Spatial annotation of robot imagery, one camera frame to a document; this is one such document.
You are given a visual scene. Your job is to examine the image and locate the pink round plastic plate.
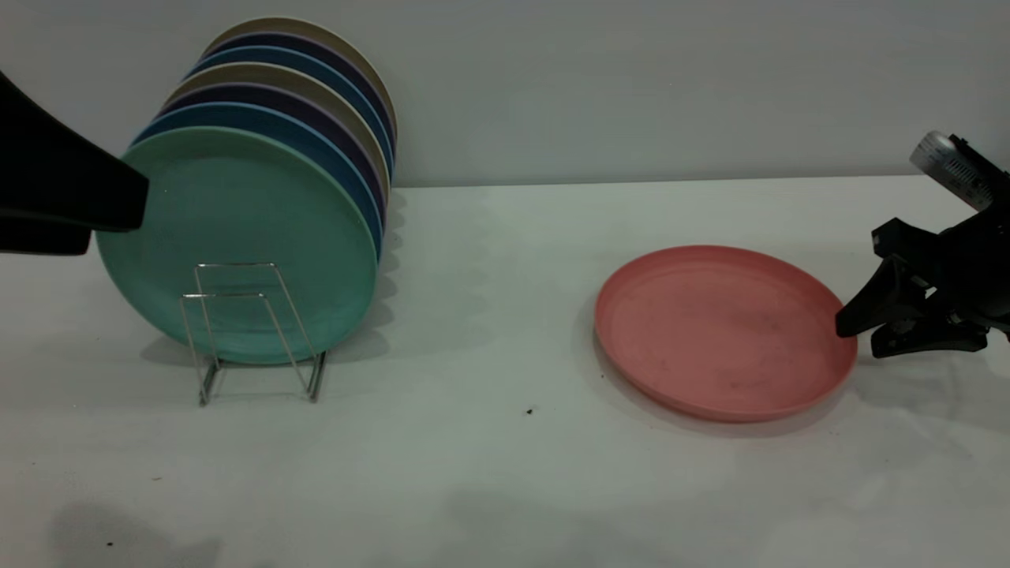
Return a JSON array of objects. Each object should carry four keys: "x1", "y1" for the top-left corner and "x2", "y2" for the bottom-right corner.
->
[{"x1": 594, "y1": 245, "x2": 859, "y2": 424}]

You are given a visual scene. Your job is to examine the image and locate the beige round plastic plate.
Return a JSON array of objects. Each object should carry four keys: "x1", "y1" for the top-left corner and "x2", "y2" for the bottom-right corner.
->
[
  {"x1": 164, "y1": 62, "x2": 393, "y2": 204},
  {"x1": 203, "y1": 17, "x2": 398, "y2": 143}
]

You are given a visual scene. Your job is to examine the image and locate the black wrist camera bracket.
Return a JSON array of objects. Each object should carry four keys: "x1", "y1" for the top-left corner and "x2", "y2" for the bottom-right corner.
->
[{"x1": 950, "y1": 135, "x2": 1010, "y2": 200}]

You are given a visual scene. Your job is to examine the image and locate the blue round plastic plate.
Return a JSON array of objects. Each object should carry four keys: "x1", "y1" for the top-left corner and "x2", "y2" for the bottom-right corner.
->
[
  {"x1": 185, "y1": 46, "x2": 395, "y2": 171},
  {"x1": 132, "y1": 103, "x2": 385, "y2": 262}
]

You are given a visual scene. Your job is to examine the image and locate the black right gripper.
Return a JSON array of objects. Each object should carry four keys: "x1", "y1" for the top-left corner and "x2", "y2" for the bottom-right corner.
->
[{"x1": 836, "y1": 201, "x2": 1010, "y2": 359}]

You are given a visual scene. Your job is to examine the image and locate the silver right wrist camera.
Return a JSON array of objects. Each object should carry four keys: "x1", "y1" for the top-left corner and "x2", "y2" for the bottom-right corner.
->
[{"x1": 910, "y1": 131, "x2": 997, "y2": 212}]

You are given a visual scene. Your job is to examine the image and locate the dark purple round plate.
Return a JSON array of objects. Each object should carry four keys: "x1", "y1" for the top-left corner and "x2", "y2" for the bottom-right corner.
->
[
  {"x1": 203, "y1": 32, "x2": 396, "y2": 148},
  {"x1": 163, "y1": 83, "x2": 388, "y2": 230}
]

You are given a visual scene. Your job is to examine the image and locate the green round plastic plate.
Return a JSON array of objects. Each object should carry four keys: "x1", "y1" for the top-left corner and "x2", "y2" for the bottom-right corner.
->
[{"x1": 95, "y1": 128, "x2": 380, "y2": 366}]

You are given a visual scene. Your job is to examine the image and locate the metal wire plate rack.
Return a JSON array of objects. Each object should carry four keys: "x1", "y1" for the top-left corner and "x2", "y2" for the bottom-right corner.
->
[{"x1": 180, "y1": 263, "x2": 328, "y2": 408}]

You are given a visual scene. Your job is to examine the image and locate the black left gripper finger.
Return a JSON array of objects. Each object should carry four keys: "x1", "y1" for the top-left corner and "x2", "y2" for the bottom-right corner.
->
[
  {"x1": 0, "y1": 214, "x2": 92, "y2": 256},
  {"x1": 0, "y1": 70, "x2": 150, "y2": 232}
]

